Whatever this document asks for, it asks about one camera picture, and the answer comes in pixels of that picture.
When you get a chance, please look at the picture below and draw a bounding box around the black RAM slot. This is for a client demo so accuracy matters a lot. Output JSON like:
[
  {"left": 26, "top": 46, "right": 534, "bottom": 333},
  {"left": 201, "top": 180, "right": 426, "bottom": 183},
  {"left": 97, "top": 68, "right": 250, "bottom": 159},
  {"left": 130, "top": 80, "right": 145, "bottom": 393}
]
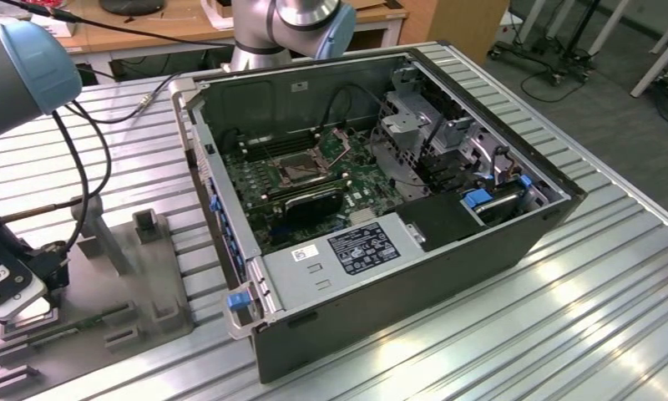
[
  {"left": 237, "top": 129, "right": 313, "bottom": 148},
  {"left": 240, "top": 135, "right": 314, "bottom": 153},
  {"left": 246, "top": 145, "right": 321, "bottom": 163},
  {"left": 242, "top": 140, "right": 318, "bottom": 158}
]

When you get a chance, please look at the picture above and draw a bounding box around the CPU socket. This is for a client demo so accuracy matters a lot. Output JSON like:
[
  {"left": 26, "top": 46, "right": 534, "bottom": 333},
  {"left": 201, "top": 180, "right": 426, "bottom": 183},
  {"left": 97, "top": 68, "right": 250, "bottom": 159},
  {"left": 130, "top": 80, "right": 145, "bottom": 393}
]
[{"left": 272, "top": 150, "right": 334, "bottom": 189}]

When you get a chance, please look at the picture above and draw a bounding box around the green RAM stick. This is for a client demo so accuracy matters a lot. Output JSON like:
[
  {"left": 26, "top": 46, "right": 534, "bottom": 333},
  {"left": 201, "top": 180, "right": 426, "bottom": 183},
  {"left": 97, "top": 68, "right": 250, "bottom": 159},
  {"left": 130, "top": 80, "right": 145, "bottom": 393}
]
[{"left": 26, "top": 312, "right": 134, "bottom": 350}]

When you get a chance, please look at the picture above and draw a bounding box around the grey parts rack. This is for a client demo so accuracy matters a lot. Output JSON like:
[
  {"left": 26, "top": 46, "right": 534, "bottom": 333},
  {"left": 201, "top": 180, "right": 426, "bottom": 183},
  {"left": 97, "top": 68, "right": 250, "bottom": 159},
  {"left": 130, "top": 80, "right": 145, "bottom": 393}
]
[{"left": 0, "top": 194, "right": 195, "bottom": 398}]

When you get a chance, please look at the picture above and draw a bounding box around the blue case latch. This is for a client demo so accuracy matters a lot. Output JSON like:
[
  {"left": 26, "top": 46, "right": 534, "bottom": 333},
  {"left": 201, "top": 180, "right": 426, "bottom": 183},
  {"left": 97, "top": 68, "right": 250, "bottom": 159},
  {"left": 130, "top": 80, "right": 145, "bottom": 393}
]
[{"left": 226, "top": 292, "right": 253, "bottom": 313}]

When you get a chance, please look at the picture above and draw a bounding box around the grey power supply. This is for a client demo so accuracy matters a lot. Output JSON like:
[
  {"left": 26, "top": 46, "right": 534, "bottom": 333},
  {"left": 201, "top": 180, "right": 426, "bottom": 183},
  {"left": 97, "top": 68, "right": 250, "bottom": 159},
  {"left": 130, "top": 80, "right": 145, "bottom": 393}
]
[{"left": 253, "top": 212, "right": 428, "bottom": 315}]

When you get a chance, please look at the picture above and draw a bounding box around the wooden desk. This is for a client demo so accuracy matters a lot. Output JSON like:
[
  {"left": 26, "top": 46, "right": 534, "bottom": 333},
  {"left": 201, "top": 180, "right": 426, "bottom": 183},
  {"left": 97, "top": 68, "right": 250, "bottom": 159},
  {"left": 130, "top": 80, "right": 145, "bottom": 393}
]
[{"left": 31, "top": 0, "right": 410, "bottom": 83}]

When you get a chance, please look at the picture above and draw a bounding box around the black monitor base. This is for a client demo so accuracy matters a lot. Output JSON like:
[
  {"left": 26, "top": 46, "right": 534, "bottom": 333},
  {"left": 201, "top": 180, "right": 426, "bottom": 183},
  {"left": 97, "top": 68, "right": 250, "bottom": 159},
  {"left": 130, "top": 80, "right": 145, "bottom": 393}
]
[{"left": 97, "top": 0, "right": 166, "bottom": 16}]

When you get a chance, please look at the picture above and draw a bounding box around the silver chipset heatsink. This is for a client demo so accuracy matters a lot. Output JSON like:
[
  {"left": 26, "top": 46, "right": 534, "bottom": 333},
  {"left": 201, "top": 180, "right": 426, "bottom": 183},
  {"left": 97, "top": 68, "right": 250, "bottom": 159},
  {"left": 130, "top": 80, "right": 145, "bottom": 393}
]
[{"left": 348, "top": 208, "right": 378, "bottom": 226}]

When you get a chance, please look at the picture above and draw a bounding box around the open cardboard box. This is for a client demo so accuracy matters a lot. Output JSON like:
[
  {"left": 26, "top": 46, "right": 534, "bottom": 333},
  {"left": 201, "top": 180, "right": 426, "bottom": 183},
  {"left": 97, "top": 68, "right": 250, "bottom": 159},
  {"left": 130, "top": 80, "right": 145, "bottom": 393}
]
[{"left": 198, "top": 0, "right": 240, "bottom": 31}]

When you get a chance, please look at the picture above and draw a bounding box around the metal socket cover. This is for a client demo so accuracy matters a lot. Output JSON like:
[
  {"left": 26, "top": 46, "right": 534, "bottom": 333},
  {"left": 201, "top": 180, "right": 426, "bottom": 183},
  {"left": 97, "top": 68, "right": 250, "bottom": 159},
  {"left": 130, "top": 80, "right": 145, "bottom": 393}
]
[{"left": 310, "top": 128, "right": 361, "bottom": 168}]

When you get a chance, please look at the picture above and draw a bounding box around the green motherboard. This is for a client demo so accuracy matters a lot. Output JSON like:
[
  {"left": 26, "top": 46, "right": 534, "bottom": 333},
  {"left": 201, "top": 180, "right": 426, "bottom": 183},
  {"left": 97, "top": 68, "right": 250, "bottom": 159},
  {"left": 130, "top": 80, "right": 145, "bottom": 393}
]
[{"left": 221, "top": 127, "right": 410, "bottom": 248}]

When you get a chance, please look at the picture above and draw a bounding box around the black PC case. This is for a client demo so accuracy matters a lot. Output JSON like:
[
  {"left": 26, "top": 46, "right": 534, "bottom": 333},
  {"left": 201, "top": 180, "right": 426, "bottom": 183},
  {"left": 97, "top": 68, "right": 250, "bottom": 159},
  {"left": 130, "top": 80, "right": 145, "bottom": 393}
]
[{"left": 165, "top": 44, "right": 588, "bottom": 385}]

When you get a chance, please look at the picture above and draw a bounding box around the silver drive cage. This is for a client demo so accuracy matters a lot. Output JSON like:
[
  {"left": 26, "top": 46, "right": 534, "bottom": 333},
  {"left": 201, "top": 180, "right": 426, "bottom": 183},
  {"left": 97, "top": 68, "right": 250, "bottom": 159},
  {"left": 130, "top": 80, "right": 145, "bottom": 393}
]
[{"left": 374, "top": 62, "right": 480, "bottom": 176}]

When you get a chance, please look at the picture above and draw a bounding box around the black plastic shroud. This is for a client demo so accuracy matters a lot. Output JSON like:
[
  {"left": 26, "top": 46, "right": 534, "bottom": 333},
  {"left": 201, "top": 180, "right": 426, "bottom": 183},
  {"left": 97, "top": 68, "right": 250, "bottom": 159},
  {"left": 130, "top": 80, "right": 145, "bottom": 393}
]
[{"left": 394, "top": 192, "right": 486, "bottom": 252}]

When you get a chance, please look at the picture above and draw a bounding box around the hard disk in blue carrier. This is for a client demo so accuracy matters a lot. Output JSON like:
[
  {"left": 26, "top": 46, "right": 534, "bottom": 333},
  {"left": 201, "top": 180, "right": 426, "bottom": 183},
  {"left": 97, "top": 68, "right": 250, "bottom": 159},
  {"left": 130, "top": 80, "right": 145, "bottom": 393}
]
[{"left": 458, "top": 187, "right": 536, "bottom": 229}]

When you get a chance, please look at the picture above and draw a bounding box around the wooden cabinet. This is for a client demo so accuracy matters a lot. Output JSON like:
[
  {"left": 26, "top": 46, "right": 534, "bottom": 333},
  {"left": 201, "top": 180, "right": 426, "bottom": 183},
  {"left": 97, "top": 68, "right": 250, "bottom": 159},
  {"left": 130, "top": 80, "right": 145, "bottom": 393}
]
[{"left": 426, "top": 0, "right": 509, "bottom": 67}]

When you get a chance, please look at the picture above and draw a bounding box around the black wheeled stand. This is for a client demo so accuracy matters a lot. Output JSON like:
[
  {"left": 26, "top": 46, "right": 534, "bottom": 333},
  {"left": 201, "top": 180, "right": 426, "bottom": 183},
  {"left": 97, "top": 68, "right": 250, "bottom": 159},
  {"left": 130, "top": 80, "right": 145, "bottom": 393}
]
[{"left": 488, "top": 0, "right": 597, "bottom": 87}]

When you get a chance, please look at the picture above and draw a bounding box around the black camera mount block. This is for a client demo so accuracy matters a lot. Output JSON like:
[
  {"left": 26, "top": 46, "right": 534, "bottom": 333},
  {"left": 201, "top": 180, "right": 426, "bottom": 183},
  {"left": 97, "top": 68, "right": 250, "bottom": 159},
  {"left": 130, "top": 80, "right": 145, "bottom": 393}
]
[{"left": 25, "top": 240, "right": 71, "bottom": 290}]

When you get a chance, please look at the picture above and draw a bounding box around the white camera box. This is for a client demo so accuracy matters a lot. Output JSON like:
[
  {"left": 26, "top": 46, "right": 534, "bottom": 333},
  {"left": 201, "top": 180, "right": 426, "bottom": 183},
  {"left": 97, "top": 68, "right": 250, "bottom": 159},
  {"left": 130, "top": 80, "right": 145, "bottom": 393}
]
[{"left": 0, "top": 261, "right": 51, "bottom": 323}]

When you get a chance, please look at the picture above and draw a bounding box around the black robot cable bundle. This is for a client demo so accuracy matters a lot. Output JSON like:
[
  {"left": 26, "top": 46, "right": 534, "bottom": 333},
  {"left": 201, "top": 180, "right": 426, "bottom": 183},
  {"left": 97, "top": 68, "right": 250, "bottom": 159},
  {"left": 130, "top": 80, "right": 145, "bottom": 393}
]
[{"left": 46, "top": 102, "right": 115, "bottom": 251}]

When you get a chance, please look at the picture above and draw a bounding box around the cable with metal plug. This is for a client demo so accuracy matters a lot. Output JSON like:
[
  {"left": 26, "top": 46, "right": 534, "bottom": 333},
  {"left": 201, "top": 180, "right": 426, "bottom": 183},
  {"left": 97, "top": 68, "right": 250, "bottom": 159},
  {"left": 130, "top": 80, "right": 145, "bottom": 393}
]
[{"left": 59, "top": 70, "right": 187, "bottom": 126}]

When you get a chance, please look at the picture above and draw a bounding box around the black data cable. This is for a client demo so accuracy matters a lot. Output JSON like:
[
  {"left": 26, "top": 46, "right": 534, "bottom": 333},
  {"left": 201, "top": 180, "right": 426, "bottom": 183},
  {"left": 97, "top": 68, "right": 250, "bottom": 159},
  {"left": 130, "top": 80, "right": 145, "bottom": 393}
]
[{"left": 317, "top": 83, "right": 385, "bottom": 130}]

